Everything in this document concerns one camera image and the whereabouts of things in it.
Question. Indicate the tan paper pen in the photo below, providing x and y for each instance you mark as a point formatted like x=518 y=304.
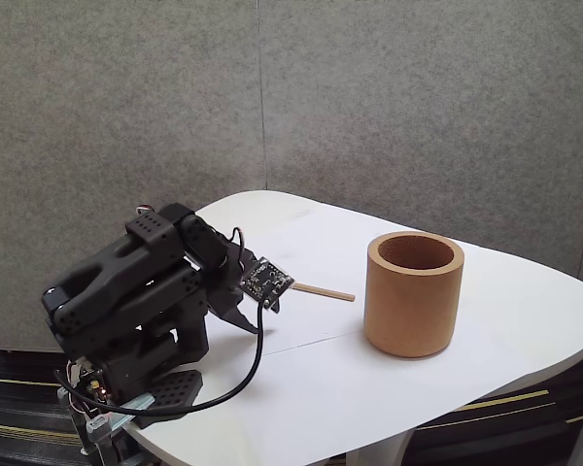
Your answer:
x=325 y=291

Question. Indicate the round cork pen holder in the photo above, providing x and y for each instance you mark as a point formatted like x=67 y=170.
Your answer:
x=413 y=310

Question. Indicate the silver metal table clamp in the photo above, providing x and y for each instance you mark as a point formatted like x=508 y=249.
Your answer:
x=141 y=404

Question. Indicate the bare camera circuit board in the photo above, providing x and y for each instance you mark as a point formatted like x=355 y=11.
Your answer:
x=264 y=280

